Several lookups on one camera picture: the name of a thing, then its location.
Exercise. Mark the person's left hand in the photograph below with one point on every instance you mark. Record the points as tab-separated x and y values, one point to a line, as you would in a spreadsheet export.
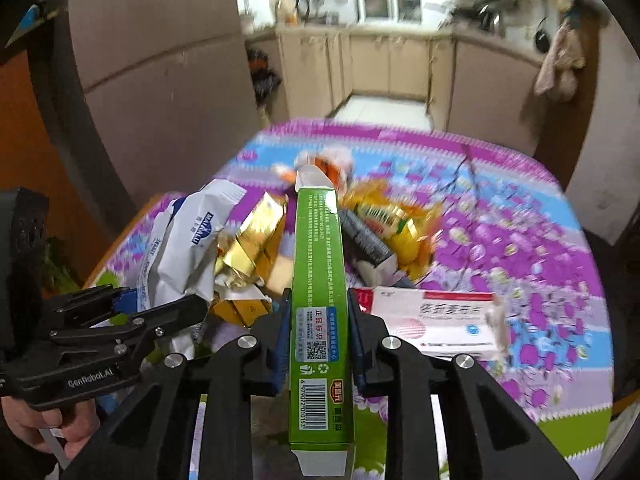
77	426

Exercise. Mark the green cardboard box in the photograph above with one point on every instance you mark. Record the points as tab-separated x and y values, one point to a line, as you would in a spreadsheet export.
320	427

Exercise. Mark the grey refrigerator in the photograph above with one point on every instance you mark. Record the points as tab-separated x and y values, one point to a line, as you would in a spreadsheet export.
166	87

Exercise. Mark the floral purple tablecloth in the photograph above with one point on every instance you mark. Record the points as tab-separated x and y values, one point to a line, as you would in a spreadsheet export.
506	228

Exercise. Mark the hanging beige towel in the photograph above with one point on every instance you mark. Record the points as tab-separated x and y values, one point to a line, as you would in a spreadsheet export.
557	78

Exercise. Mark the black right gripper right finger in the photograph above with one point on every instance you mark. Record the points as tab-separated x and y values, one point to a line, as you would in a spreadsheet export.
487	435

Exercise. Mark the red white medicine box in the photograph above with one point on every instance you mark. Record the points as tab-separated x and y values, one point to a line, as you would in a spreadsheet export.
439	323

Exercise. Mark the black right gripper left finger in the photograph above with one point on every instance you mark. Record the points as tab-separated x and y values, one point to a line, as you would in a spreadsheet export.
191	419

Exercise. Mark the white blue snack bag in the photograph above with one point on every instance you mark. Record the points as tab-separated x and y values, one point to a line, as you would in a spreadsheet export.
182	249

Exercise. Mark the beige kitchen cabinets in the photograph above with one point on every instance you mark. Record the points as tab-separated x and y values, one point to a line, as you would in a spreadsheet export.
468	82

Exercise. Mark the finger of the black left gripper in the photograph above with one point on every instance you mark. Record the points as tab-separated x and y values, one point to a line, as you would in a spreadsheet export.
143	332
88	307

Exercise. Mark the beige cube box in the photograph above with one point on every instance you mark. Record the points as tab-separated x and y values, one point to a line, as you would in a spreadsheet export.
280	277

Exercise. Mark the gold cardboard box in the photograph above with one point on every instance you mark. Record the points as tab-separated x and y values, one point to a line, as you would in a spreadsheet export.
243	269

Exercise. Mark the yellow snack bag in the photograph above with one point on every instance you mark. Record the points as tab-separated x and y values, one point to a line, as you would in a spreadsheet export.
405	226

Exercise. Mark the black small box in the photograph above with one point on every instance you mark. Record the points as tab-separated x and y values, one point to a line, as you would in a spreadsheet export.
374	261

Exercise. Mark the orange white wrapper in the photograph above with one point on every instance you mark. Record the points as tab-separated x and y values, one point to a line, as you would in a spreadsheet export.
334	164

